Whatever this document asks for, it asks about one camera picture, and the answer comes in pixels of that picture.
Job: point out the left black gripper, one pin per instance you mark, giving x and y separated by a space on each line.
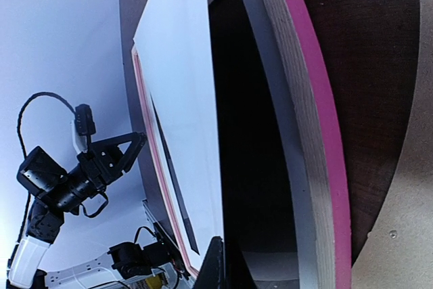
98 166

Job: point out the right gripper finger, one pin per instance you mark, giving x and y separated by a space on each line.
211 275

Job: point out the landscape photo with white border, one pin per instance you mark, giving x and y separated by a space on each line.
172 59

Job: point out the light wooden picture frame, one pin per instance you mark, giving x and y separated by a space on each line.
320 139

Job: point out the brown cardboard backing board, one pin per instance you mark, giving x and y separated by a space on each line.
398 249

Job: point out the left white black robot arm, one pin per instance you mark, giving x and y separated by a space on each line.
57 192

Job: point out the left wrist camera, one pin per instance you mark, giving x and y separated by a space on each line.
39 173

